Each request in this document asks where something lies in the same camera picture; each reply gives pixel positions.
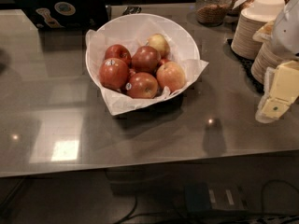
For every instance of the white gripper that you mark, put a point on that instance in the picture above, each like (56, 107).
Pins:
(286, 34)

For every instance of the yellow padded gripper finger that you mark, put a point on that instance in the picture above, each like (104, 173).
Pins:
(271, 109)

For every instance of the orange-red apple front right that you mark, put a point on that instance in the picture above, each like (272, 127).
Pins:
(171, 75)

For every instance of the small hidden red apple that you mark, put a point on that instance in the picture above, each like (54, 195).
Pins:
(163, 61)

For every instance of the yellow-green apple at back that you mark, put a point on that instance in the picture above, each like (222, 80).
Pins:
(159, 42)

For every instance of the dark red centre apple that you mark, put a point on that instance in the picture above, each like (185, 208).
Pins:
(146, 59)

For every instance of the white bowl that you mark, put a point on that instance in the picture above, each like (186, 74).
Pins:
(134, 28)

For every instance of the small dark object behind bowl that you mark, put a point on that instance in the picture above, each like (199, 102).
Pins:
(131, 10)

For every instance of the black mat under plates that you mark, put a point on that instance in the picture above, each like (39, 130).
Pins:
(251, 81)

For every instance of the back stack of paper plates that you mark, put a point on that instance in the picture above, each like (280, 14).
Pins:
(249, 23)

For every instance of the stack of white paper bowls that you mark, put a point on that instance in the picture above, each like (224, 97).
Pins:
(263, 10)

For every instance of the dark box under table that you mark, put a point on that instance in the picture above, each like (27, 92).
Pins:
(211, 199)

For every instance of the glass jar with granola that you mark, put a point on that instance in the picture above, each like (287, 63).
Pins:
(211, 12)

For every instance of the white paper liner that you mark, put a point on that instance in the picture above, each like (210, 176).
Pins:
(187, 69)

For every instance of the black laptop with stickers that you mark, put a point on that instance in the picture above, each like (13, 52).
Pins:
(64, 14)

